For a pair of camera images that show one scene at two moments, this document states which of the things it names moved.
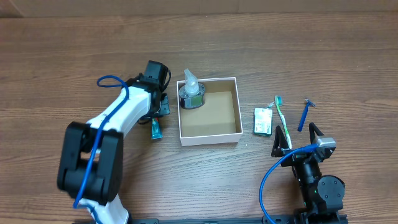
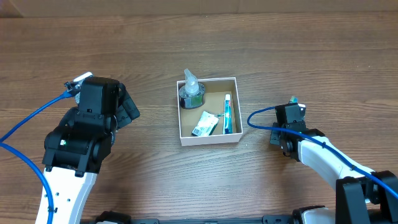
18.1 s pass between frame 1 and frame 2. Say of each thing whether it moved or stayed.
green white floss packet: moved
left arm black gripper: moved
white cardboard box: stayed
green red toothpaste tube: moved
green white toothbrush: moved
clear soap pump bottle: stayed
